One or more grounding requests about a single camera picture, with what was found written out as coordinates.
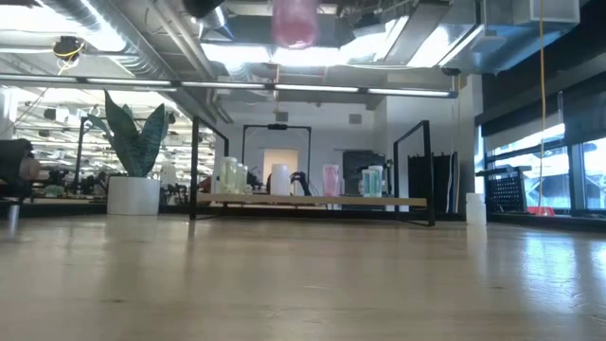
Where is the black curved pole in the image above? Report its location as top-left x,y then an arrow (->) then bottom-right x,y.
75,115 -> 103,190

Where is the lit background doorway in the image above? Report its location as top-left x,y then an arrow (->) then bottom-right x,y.
261,147 -> 300,184

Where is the black perforated cart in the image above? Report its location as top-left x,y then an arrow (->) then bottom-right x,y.
475,165 -> 534,214

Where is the black ceiling device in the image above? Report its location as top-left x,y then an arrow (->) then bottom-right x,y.
51,35 -> 87,63

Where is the large silver air duct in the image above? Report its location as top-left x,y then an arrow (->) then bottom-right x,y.
354,0 -> 581,77

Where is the white medicine bottle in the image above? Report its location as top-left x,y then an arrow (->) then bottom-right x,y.
270,163 -> 292,197
466,191 -> 488,226

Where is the black background screen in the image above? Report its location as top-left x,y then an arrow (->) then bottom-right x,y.
0,138 -> 29,198

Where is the long ceiling light bar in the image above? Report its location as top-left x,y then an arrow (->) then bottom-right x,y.
273,83 -> 361,95
0,73 -> 179,92
179,80 -> 267,91
366,86 -> 459,99

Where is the white plant pot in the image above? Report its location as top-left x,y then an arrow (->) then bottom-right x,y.
106,175 -> 162,217

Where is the background wooden desk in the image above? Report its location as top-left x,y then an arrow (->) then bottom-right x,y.
0,194 -> 108,206

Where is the corrugated silver air duct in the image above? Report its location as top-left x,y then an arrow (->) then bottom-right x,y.
40,0 -> 181,81

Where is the black background machine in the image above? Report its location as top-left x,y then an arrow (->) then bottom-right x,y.
342,149 -> 394,196

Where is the person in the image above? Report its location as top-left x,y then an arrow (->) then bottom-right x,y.
18,139 -> 44,182

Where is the black background panel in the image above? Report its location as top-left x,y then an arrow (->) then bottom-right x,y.
407,152 -> 458,214

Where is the wooden shelf black frame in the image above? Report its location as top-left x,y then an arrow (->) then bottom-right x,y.
188,116 -> 437,227

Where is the round silver duct pipe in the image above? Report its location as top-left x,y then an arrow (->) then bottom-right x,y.
188,0 -> 237,43

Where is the green snake plant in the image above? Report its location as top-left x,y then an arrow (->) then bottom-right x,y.
87,88 -> 170,179

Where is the black background gantry frame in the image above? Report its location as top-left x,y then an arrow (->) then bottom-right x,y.
241,122 -> 313,190

